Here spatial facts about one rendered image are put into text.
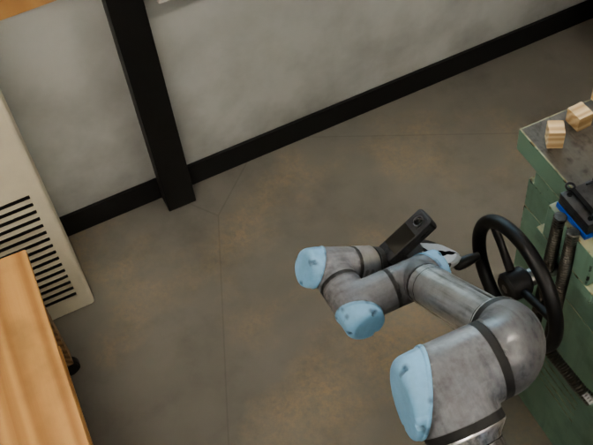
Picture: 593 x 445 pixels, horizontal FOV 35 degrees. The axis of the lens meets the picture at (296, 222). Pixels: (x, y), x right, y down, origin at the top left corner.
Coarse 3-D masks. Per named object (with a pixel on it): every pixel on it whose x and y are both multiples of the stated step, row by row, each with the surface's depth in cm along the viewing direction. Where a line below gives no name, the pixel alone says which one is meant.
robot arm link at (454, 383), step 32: (416, 352) 128; (448, 352) 126; (480, 352) 126; (416, 384) 124; (448, 384) 124; (480, 384) 125; (512, 384) 127; (416, 416) 124; (448, 416) 124; (480, 416) 124
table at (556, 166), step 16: (560, 112) 196; (528, 128) 194; (544, 128) 194; (592, 128) 193; (528, 144) 194; (544, 144) 192; (576, 144) 191; (592, 144) 190; (528, 160) 196; (544, 160) 190; (560, 160) 189; (576, 160) 188; (592, 160) 188; (544, 176) 192; (560, 176) 186; (576, 176) 186; (592, 176) 186; (560, 192) 189; (544, 240) 182; (560, 256) 178; (592, 288) 173
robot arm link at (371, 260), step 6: (360, 246) 176; (366, 246) 177; (360, 252) 181; (366, 252) 175; (372, 252) 176; (366, 258) 174; (372, 258) 175; (378, 258) 175; (366, 264) 174; (372, 264) 174; (378, 264) 175; (366, 270) 174; (372, 270) 175; (378, 270) 175
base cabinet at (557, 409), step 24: (528, 216) 207; (576, 288) 199; (576, 312) 203; (576, 336) 207; (576, 360) 212; (552, 384) 230; (528, 408) 253; (552, 408) 236; (576, 408) 222; (552, 432) 243; (576, 432) 228
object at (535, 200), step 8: (528, 184) 201; (528, 192) 202; (536, 192) 199; (528, 200) 204; (536, 200) 200; (544, 200) 196; (536, 208) 202; (544, 208) 198; (536, 216) 203; (544, 216) 199
